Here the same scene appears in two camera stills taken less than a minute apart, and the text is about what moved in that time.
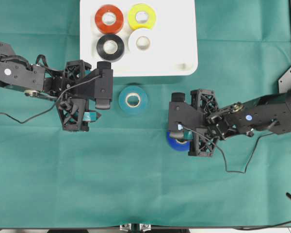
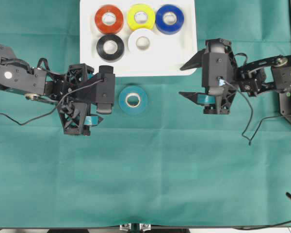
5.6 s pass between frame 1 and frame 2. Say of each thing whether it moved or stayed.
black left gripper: stayed
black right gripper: moved
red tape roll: stayed
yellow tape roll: stayed
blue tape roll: moved
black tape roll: stayed
